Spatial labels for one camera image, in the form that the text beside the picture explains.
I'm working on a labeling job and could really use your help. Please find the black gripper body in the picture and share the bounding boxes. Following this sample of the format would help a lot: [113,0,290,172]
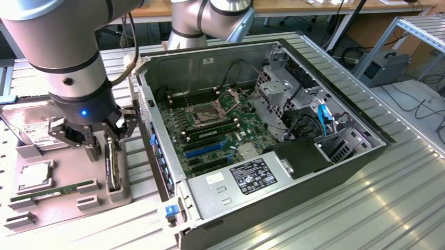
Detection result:
[48,81,121,132]

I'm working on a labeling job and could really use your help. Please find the green graphics card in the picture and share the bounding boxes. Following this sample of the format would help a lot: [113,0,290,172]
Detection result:
[104,106,137,195]

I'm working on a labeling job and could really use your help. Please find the silver hard disk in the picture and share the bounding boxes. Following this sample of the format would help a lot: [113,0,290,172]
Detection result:
[0,100,69,152]

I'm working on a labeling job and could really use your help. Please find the grey parts rack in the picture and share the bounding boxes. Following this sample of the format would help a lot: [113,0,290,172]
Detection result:
[2,130,135,231]

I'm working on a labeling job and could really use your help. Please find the thin locking lever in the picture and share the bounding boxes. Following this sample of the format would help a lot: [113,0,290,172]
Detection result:
[180,86,192,111]

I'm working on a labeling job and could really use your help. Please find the silver CPU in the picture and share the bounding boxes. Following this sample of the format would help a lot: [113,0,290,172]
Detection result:
[17,164,53,191]

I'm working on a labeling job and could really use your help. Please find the CPU socket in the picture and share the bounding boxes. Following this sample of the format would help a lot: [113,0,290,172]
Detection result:
[190,103,227,127]

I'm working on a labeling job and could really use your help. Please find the black expansion slot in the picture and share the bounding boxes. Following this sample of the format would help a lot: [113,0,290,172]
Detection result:
[182,137,223,153]
[190,157,232,171]
[191,161,234,176]

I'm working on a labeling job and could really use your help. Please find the blue expansion slot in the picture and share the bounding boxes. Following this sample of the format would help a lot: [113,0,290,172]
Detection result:
[184,142,228,159]

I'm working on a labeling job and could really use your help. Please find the silver socket cover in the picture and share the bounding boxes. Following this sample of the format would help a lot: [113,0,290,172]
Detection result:
[214,88,244,111]

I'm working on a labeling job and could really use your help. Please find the green motherboard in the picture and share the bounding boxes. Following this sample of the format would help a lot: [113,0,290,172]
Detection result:
[155,87,279,178]

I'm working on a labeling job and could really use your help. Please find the blue case latch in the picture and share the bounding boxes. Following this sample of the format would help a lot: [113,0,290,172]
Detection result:
[163,205,180,218]

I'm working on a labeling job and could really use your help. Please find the silver chipset heat sink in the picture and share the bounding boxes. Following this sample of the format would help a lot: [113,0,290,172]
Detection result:
[238,144,258,159]

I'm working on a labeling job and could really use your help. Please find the grey power supply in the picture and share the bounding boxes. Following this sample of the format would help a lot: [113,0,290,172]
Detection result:
[180,151,296,222]

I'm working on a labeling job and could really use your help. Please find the silver disk bay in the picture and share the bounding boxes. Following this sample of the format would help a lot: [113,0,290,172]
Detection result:
[255,45,334,110]

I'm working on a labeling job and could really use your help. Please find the open black PC case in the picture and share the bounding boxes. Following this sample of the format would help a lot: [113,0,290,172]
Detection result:
[123,37,397,250]

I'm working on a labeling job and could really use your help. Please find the perforated silver drive cage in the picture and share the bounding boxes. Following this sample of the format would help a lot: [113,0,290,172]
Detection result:
[314,124,378,164]

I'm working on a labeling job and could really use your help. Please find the wooden desk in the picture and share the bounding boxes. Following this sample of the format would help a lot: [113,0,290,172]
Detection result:
[113,0,437,34]

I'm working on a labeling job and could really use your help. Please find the grey box unit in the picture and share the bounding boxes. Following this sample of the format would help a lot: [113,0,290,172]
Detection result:
[357,51,411,88]

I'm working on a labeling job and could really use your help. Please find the black wire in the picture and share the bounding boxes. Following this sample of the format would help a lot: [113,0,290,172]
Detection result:
[220,60,260,91]

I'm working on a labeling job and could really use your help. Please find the blue disk wire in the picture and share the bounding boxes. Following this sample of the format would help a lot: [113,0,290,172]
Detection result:
[317,103,335,138]

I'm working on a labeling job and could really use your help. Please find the aluminium frame bench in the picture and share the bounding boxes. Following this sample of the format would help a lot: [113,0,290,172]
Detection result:
[361,15,445,79]

